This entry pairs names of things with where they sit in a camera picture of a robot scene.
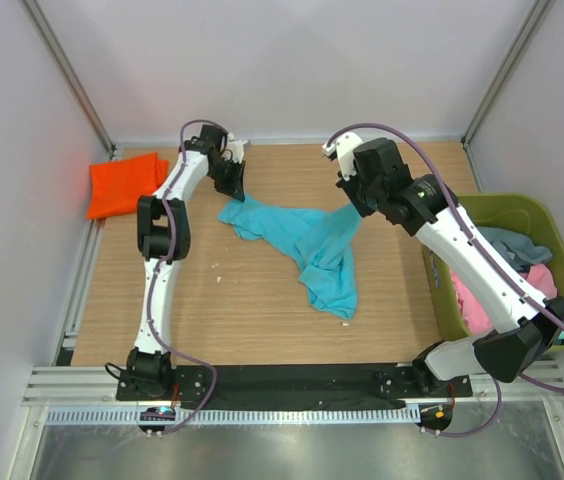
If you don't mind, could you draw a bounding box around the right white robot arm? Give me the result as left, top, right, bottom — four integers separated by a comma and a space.
323, 132, 564, 396

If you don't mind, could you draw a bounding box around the left controller board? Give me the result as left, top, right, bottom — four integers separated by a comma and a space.
138, 406, 178, 439

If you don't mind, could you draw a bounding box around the right controller board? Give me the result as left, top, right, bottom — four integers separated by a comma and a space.
416, 404, 453, 436

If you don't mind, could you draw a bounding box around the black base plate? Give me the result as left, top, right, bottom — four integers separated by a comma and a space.
116, 363, 473, 412

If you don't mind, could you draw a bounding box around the folded orange t shirt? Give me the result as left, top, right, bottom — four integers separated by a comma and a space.
86, 152, 169, 220

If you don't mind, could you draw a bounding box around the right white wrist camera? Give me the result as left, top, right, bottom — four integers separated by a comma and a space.
322, 131, 363, 181

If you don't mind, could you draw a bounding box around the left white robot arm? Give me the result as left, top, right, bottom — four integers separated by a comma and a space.
116, 120, 248, 400

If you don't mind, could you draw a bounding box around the grey blue t shirt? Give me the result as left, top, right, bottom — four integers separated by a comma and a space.
478, 227, 553, 273

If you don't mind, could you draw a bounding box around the turquoise blue t shirt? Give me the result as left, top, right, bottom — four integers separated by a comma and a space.
218, 196, 361, 323

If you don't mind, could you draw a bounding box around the controller board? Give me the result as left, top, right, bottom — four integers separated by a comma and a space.
138, 406, 178, 439
416, 404, 453, 436

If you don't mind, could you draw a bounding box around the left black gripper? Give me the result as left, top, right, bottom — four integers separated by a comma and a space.
207, 158, 245, 202

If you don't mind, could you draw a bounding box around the slotted cable duct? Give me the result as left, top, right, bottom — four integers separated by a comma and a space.
45, 404, 420, 427

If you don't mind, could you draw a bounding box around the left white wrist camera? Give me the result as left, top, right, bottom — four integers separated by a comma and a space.
221, 132, 251, 163

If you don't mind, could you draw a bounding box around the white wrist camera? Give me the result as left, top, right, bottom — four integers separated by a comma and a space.
322, 131, 363, 181
221, 132, 251, 163

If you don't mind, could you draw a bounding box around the pink t shirt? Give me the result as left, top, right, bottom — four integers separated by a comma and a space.
450, 264, 558, 334

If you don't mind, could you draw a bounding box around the green plastic bin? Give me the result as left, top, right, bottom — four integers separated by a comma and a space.
422, 194, 564, 341

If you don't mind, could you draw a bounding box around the aluminium frame rail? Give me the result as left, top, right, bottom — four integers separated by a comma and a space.
22, 367, 564, 406

